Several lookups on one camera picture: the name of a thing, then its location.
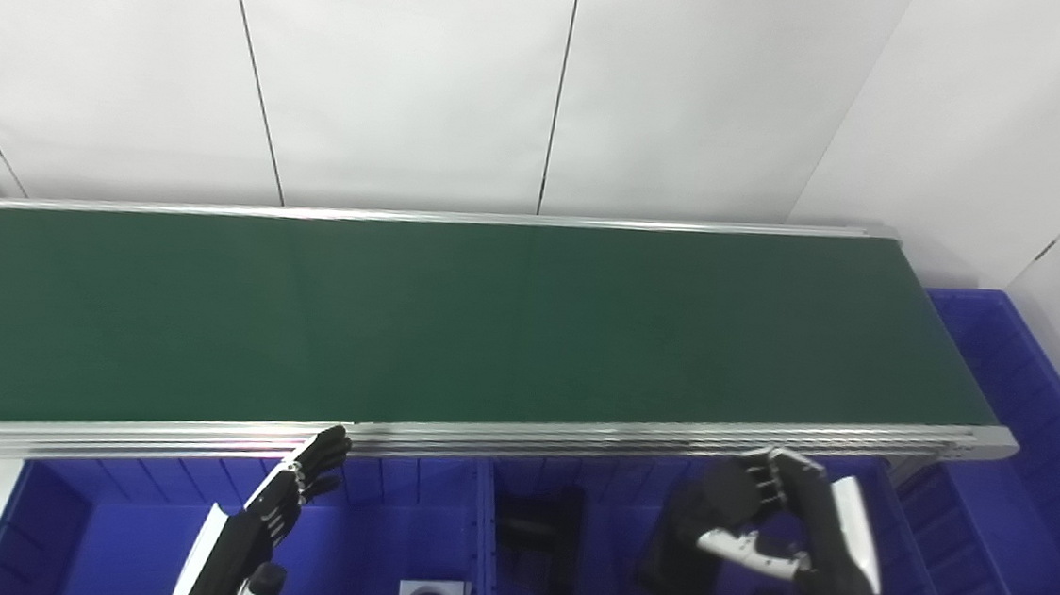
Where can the green conveyor belt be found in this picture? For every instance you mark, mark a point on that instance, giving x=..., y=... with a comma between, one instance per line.
x=453, y=320
x=519, y=439

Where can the blue plastic bin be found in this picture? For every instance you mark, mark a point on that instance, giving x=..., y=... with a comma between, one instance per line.
x=122, y=549
x=1023, y=525
x=616, y=531

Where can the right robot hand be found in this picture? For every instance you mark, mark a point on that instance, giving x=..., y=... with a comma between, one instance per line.
x=836, y=558

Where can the black cylinder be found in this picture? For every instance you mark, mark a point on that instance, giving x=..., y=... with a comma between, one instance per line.
x=553, y=545
x=685, y=556

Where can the aluminium conveyor leg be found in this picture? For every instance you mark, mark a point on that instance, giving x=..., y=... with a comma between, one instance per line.
x=913, y=474

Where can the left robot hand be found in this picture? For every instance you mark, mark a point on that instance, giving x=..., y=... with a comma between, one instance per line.
x=231, y=548

